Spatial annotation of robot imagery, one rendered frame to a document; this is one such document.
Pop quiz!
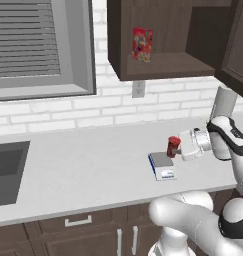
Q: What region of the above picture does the grey cylinder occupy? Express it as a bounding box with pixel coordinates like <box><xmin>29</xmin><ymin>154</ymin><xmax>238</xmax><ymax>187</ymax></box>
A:
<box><xmin>209</xmin><ymin>85</ymin><xmax>239</xmax><ymax>122</ymax></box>

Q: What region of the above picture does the grey window with blinds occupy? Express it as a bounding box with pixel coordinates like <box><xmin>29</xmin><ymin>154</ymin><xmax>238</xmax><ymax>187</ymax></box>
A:
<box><xmin>0</xmin><ymin>0</ymin><xmax>97</xmax><ymax>102</ymax></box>

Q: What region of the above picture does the dark wood cupboard door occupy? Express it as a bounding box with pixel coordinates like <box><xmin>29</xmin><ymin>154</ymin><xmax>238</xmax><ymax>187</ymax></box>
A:
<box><xmin>42</xmin><ymin>225</ymin><xmax>128</xmax><ymax>256</ymax></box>
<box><xmin>0</xmin><ymin>223</ymin><xmax>31</xmax><ymax>256</ymax></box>
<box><xmin>126</xmin><ymin>221</ymin><xmax>165</xmax><ymax>256</ymax></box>

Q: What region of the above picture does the dark wood drawer front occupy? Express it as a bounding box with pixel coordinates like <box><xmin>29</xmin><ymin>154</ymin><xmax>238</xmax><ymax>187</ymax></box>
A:
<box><xmin>37</xmin><ymin>206</ymin><xmax>129</xmax><ymax>235</ymax></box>

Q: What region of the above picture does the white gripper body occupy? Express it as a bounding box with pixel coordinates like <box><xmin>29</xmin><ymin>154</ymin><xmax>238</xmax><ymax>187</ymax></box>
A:
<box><xmin>177</xmin><ymin>129</ymin><xmax>205</xmax><ymax>162</ymax></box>

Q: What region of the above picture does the red yogurt cup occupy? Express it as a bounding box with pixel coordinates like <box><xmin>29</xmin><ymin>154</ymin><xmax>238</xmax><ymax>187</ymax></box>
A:
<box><xmin>166</xmin><ymin>135</ymin><xmax>182</xmax><ymax>159</ymax></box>

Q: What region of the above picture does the white wall outlet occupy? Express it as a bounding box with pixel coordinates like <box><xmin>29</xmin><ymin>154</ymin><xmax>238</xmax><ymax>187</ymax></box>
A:
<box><xmin>131</xmin><ymin>80</ymin><xmax>146</xmax><ymax>99</ymax></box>

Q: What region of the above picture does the white drawer handle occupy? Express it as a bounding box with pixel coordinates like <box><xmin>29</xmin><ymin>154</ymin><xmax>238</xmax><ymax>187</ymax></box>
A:
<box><xmin>64</xmin><ymin>214</ymin><xmax>93</xmax><ymax>228</ymax></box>

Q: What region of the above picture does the grey digital scale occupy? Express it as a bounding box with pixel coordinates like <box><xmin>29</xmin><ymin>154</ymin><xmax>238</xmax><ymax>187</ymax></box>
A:
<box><xmin>147</xmin><ymin>151</ymin><xmax>178</xmax><ymax>182</ymax></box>

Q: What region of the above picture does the dark wood cabinet door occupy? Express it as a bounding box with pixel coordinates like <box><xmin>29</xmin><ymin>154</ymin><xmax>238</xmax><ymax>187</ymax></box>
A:
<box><xmin>214</xmin><ymin>0</ymin><xmax>243</xmax><ymax>102</ymax></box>

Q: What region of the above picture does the red cereal box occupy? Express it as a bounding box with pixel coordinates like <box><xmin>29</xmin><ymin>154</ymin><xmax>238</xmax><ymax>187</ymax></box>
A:
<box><xmin>131</xmin><ymin>27</ymin><xmax>154</xmax><ymax>63</ymax></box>

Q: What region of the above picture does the white cupboard door handle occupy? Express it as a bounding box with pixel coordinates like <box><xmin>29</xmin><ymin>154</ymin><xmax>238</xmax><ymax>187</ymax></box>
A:
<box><xmin>116</xmin><ymin>228</ymin><xmax>123</xmax><ymax>256</ymax></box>
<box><xmin>131</xmin><ymin>225</ymin><xmax>140</xmax><ymax>256</ymax></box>

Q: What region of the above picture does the dark grey sink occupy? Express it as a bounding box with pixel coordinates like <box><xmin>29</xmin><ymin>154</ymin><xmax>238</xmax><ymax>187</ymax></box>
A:
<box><xmin>0</xmin><ymin>140</ymin><xmax>31</xmax><ymax>208</ymax></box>

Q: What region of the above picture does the dark wood wall cabinet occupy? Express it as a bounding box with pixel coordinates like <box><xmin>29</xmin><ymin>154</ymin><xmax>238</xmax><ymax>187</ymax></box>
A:
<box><xmin>106</xmin><ymin>0</ymin><xmax>243</xmax><ymax>82</ymax></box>

